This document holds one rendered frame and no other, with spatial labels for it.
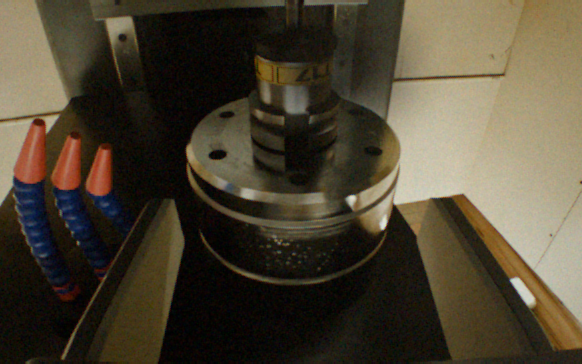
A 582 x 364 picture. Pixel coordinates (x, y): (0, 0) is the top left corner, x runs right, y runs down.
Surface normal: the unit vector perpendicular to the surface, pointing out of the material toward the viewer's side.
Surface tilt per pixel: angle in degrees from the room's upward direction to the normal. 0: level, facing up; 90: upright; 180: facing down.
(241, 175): 180
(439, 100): 90
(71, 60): 90
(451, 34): 90
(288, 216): 90
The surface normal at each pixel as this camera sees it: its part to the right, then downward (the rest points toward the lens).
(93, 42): 0.22, 0.59
